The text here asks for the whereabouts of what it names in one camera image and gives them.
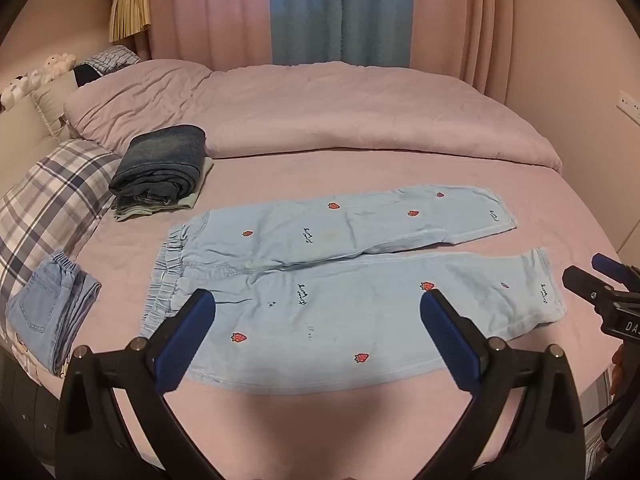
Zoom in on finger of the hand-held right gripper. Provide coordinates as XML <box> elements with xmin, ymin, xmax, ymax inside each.
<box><xmin>591</xmin><ymin>253</ymin><xmax>640</xmax><ymax>283</ymax></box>
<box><xmin>562</xmin><ymin>266</ymin><xmax>617</xmax><ymax>302</ymax></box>

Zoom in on folded light blue jeans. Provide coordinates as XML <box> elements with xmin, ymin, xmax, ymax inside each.
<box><xmin>6</xmin><ymin>251</ymin><xmax>102</xmax><ymax>376</ymax></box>

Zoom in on black cable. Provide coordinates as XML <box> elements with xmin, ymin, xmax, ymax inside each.
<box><xmin>582</xmin><ymin>399</ymin><xmax>617</xmax><ymax>429</ymax></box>

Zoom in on person's right hand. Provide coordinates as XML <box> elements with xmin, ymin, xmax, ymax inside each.
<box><xmin>610</xmin><ymin>344</ymin><xmax>624</xmax><ymax>397</ymax></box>

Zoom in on folded pale green garment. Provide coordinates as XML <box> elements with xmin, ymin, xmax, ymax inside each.
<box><xmin>112</xmin><ymin>157</ymin><xmax>215</xmax><ymax>222</ymax></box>

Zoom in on checkered pillow at headboard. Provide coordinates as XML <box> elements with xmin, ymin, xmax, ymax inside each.
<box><xmin>75</xmin><ymin>45</ymin><xmax>142</xmax><ymax>78</ymax></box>

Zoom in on yellow tasselled cloth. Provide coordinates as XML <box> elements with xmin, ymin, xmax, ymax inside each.
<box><xmin>109</xmin><ymin>0</ymin><xmax>152</xmax><ymax>43</ymax></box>

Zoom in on dark bedside drawer cabinet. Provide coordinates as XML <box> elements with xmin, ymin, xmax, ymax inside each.
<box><xmin>0</xmin><ymin>355</ymin><xmax>66</xmax><ymax>463</ymax></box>

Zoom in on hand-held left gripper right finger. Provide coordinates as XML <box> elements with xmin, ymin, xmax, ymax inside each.
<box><xmin>420</xmin><ymin>287</ymin><xmax>586</xmax><ymax>480</ymax></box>

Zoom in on folded dark denim jeans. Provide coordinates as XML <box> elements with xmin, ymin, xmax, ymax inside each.
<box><xmin>109</xmin><ymin>125</ymin><xmax>207</xmax><ymax>206</ymax></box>

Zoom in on white wall socket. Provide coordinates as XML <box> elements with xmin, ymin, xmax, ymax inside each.
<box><xmin>616</xmin><ymin>90</ymin><xmax>640</xmax><ymax>123</ymax></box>

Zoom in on white and black plush toy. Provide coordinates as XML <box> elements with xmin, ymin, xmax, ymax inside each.
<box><xmin>0</xmin><ymin>67</ymin><xmax>46</xmax><ymax>111</ymax></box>

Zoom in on blue curtain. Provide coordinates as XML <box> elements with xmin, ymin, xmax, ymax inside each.
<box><xmin>269</xmin><ymin>0</ymin><xmax>416</xmax><ymax>68</ymax></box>

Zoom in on plaid pillow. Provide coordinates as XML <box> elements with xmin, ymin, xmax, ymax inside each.
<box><xmin>0</xmin><ymin>139</ymin><xmax>122</xmax><ymax>306</ymax></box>

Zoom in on light blue strawberry pants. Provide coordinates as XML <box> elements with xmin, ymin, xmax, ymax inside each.
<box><xmin>139</xmin><ymin>185</ymin><xmax>567</xmax><ymax>395</ymax></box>

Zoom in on pink duvet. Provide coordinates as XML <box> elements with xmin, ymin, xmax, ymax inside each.
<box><xmin>64</xmin><ymin>58</ymin><xmax>563</xmax><ymax>176</ymax></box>

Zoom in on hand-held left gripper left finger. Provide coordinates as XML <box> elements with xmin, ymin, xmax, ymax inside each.
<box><xmin>54</xmin><ymin>289</ymin><xmax>217</xmax><ymax>480</ymax></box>

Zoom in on cream cushion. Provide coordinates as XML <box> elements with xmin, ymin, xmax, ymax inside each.
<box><xmin>30</xmin><ymin>70</ymin><xmax>78</xmax><ymax>138</ymax></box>

